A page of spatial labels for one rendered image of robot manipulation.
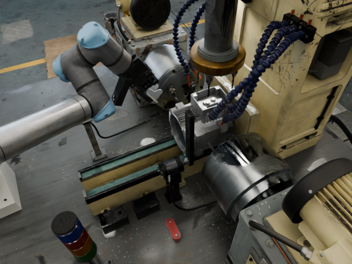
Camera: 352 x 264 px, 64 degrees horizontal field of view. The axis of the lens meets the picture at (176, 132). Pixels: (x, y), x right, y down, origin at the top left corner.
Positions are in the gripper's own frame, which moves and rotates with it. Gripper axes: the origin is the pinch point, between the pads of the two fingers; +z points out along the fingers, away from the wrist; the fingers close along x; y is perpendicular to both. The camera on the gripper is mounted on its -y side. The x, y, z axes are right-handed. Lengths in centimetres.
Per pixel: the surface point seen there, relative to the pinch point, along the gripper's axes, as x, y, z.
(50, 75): 194, -90, 64
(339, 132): -3, 69, 124
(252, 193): -45.2, 8.6, 7.9
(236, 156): -33.7, 11.5, 6.8
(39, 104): 66, -58, 8
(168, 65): 18.1, 12.2, 6.8
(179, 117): -6.6, 3.6, 8.2
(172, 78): 14.9, 9.9, 10.8
